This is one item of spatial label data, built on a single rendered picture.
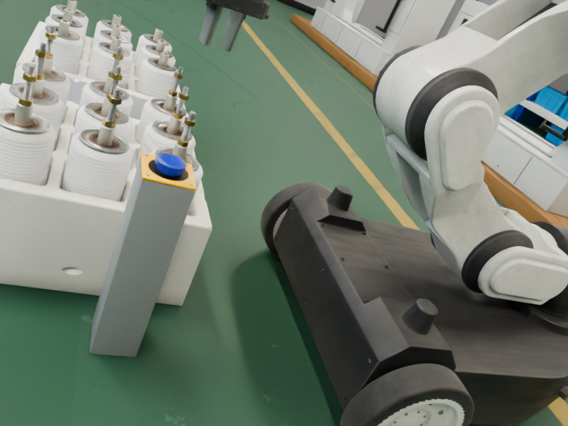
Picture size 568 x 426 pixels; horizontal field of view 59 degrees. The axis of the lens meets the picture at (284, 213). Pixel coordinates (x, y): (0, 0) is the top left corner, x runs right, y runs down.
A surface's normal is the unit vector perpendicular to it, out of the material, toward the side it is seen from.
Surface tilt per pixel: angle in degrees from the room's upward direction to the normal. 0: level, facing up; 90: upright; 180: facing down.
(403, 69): 67
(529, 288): 90
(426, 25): 90
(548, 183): 90
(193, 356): 0
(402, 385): 37
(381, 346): 45
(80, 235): 90
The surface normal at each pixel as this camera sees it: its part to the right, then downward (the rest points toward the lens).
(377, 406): -0.58, -0.55
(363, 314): -0.37, -0.70
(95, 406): 0.38, -0.82
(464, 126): 0.26, 0.55
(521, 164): -0.89, -0.19
